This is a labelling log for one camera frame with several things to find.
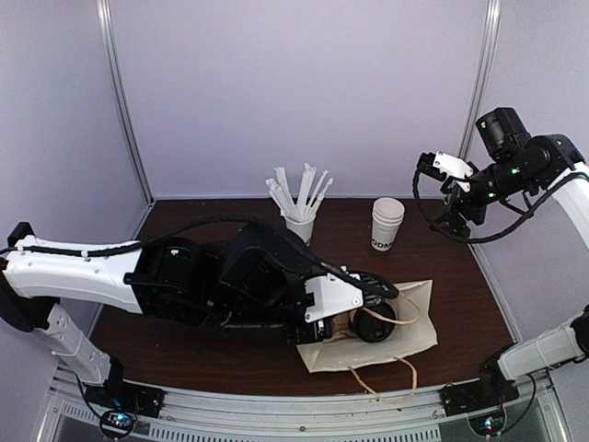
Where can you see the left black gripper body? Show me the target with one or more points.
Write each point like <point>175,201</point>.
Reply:
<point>311,335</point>

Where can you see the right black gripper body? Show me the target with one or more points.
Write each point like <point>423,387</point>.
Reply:
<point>460,201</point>

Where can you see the single black cup lid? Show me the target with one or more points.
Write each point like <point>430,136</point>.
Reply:
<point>369,328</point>

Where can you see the stack of white paper cups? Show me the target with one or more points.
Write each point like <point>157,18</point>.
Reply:
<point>387,217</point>

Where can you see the brown paper bag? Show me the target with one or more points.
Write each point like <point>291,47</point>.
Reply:
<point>345,352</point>

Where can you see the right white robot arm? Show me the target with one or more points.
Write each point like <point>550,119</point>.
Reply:
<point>542,168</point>

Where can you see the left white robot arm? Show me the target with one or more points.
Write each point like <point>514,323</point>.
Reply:
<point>260,278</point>

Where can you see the white cup holding straws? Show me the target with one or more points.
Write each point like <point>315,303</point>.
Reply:
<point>303,229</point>

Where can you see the bundle of wrapped white straws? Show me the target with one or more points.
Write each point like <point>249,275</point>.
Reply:
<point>303,205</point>

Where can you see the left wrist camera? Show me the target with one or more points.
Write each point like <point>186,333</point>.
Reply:
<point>331,296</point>

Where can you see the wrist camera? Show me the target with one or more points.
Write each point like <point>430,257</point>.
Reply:
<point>331,296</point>
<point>442,166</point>

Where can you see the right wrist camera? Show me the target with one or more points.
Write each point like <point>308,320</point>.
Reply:
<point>442,166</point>

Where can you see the aluminium front rail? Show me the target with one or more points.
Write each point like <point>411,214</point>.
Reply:
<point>203,416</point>

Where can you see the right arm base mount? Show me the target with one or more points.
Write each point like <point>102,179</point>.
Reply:
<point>478,403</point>

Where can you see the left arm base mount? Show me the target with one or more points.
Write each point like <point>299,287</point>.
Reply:
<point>120,415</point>

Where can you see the right aluminium frame post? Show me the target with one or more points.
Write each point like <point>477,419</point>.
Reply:
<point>487,51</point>

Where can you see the aluminium frame post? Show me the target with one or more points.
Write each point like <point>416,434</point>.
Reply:
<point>121,103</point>
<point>487,51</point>

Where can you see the left aluminium frame post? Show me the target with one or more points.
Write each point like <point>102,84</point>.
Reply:
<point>121,103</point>

